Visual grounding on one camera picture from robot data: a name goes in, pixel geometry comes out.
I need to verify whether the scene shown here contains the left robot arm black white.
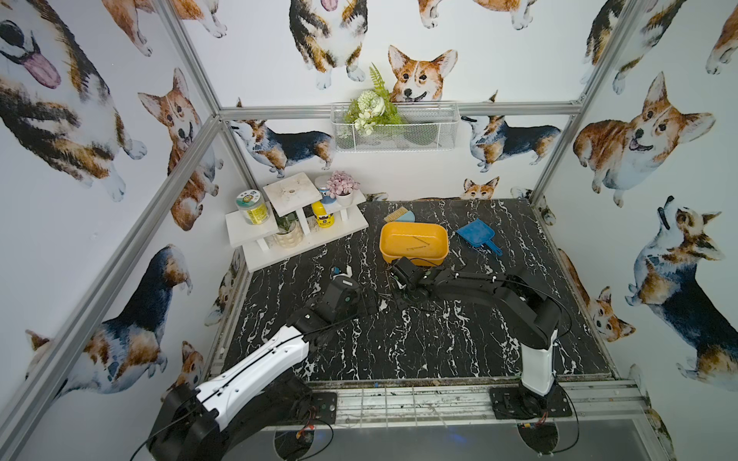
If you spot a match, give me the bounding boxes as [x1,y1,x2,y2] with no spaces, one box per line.
[143,275,379,460]

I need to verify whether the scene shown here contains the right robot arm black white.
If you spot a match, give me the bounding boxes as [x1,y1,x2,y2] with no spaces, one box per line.
[390,257,563,398]

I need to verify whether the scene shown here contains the yellow plastic storage box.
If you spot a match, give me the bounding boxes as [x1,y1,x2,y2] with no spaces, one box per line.
[379,222,450,266]

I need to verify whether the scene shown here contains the blue plastic dustpan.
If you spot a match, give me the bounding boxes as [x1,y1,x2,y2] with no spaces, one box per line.
[457,219,503,257]

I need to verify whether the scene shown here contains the yellow bottle with blue cap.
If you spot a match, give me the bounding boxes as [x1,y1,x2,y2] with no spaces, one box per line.
[311,189,334,229]

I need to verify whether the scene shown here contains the small green plant woven pot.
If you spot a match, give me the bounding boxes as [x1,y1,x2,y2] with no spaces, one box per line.
[274,211,304,249]

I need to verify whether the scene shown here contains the white tiered display shelf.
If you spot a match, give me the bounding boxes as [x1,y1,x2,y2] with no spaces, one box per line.
[226,173,368,273]

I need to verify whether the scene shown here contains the pink flowers in white pot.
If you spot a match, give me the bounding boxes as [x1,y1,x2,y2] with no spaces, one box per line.
[327,171,361,207]

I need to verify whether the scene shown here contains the artificial green white flower bouquet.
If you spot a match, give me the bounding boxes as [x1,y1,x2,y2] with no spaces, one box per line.
[343,63,406,136]

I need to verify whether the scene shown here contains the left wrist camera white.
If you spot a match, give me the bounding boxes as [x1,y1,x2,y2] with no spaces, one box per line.
[331,265,353,279]

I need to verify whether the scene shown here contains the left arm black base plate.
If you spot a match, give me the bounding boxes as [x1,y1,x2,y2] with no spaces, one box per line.
[274,392,338,426]

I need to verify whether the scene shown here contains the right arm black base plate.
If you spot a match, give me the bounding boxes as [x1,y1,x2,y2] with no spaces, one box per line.
[488,382,574,421]

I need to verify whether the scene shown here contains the white wire wall basket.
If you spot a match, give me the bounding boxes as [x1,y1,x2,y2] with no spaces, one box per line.
[331,102,460,152]

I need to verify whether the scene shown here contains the aluminium front rail frame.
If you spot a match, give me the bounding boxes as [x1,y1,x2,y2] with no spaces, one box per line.
[270,379,650,430]

